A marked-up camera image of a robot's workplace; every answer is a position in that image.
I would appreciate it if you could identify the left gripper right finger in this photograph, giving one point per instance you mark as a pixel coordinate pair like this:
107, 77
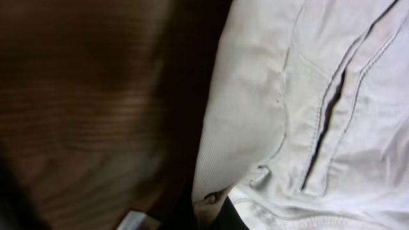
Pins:
228, 218

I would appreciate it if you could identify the beige shorts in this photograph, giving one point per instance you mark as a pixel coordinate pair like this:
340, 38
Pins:
306, 125

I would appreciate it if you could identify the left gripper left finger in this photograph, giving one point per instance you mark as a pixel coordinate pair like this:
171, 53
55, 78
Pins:
17, 212

